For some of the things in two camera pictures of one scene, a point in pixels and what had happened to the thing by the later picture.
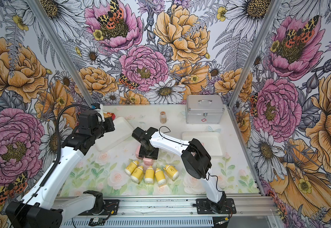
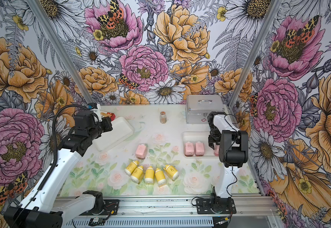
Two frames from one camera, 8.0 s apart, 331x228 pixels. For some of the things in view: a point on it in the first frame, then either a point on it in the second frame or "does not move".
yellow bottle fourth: (160, 177) does not move
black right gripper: (154, 156) -> (211, 141)
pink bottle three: (148, 161) -> (217, 150)
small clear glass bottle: (163, 118) does not move
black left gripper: (108, 121) does not move
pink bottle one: (137, 152) does not move
